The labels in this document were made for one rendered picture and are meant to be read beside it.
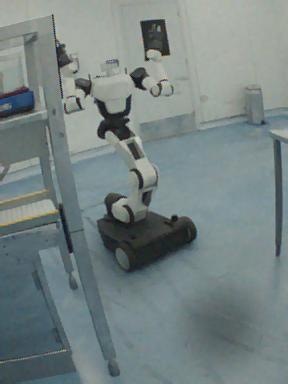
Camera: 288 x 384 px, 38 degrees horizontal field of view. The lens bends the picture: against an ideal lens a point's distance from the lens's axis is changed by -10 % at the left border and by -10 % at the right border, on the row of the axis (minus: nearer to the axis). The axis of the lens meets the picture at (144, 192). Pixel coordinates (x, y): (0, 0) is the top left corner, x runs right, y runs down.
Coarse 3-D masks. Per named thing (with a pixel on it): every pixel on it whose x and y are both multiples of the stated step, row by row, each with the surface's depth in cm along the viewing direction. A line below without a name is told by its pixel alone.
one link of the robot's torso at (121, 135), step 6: (102, 120) 308; (108, 120) 300; (114, 120) 298; (120, 120) 297; (126, 120) 300; (102, 126) 308; (108, 126) 310; (120, 126) 298; (102, 132) 311; (120, 132) 299; (126, 132) 302; (102, 138) 318; (120, 138) 300; (126, 138) 303
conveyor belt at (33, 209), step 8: (48, 200) 191; (16, 208) 187; (24, 208) 185; (32, 208) 184; (40, 208) 183; (48, 208) 182; (0, 216) 180; (8, 216) 179; (16, 216) 178; (24, 216) 177; (40, 224) 168; (8, 232) 164
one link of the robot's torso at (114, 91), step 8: (96, 80) 284; (104, 80) 284; (112, 80) 284; (120, 80) 284; (128, 80) 286; (96, 88) 284; (104, 88) 283; (112, 88) 284; (120, 88) 286; (128, 88) 287; (96, 96) 286; (104, 96) 285; (112, 96) 286; (120, 96) 287; (128, 96) 291; (96, 104) 302; (104, 104) 289; (112, 104) 289; (120, 104) 290; (128, 104) 294; (104, 112) 292; (112, 112) 291; (120, 112) 293; (128, 112) 297
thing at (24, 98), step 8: (24, 88) 157; (0, 96) 154; (8, 96) 155; (16, 96) 155; (24, 96) 156; (32, 96) 157; (0, 104) 153; (8, 104) 155; (16, 104) 156; (24, 104) 157; (32, 104) 158; (0, 112) 154; (8, 112) 156
